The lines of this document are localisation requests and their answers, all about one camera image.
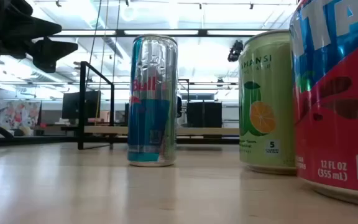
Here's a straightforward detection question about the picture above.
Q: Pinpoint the black hanging spotlight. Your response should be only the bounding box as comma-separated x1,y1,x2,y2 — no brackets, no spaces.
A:
227,39,244,63

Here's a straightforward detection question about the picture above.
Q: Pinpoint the black overhead rig beam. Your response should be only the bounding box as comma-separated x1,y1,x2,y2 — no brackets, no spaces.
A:
50,29,291,39

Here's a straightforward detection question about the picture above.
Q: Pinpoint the red and blue Fanta can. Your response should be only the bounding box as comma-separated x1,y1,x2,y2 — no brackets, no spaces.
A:
289,0,358,208

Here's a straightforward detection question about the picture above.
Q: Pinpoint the colourful poster board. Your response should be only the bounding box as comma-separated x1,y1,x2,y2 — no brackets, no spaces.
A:
0,99,42,135

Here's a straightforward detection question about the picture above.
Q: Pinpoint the silver blue Red Bull can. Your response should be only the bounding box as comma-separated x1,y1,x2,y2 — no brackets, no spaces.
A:
127,34,179,167

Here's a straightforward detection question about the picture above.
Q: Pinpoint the light green lime soda can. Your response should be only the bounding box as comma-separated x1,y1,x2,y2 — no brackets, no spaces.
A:
237,29,297,175

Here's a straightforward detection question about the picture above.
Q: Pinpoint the black aluminium table frame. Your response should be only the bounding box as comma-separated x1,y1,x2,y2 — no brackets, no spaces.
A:
0,119,241,149

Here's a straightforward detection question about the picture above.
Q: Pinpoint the black computer monitor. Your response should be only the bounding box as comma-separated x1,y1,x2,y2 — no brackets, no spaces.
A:
186,101,205,128
203,101,223,128
61,90,101,120

